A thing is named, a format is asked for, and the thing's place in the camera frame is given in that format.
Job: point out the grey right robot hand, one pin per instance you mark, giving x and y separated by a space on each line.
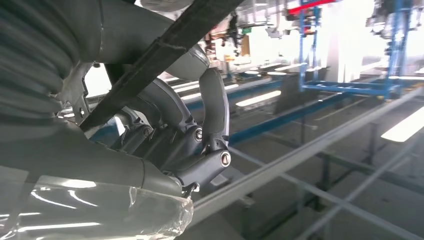
82 159

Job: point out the blue metal frame rack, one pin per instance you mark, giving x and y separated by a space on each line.
348 87

